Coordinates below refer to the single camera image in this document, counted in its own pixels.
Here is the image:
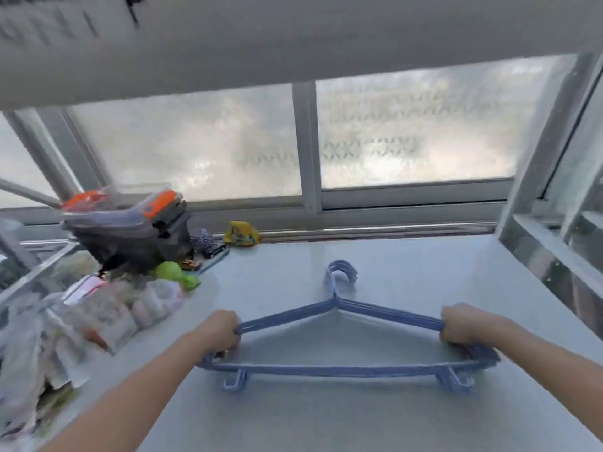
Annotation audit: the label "person's left hand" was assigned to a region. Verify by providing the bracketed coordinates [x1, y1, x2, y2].
[186, 309, 243, 356]

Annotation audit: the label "person's right hand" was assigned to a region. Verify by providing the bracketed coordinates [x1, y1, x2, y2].
[438, 303, 500, 347]

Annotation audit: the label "white metal rack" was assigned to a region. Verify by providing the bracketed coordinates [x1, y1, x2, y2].
[0, 53, 603, 452]

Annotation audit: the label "bunch of blue hangers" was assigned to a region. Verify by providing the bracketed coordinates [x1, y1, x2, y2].
[197, 259, 501, 395]

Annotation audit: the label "person's right forearm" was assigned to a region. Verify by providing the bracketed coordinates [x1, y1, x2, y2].
[487, 313, 603, 441]

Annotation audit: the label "person's left forearm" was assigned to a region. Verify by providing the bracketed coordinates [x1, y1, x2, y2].
[40, 326, 213, 452]

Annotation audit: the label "small green toy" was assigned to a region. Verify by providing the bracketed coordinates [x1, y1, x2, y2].
[155, 261, 202, 293]

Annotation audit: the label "blue and white knitted toy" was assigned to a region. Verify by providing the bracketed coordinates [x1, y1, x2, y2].
[190, 229, 227, 259]

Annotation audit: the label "small yellow toy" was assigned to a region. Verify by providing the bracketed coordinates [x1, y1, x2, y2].
[223, 220, 261, 248]

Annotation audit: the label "clear boxes with orange lids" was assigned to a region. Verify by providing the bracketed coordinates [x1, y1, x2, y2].
[61, 185, 194, 274]

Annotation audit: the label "pile of clear packets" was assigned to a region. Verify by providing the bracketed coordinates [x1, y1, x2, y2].
[0, 251, 187, 438]

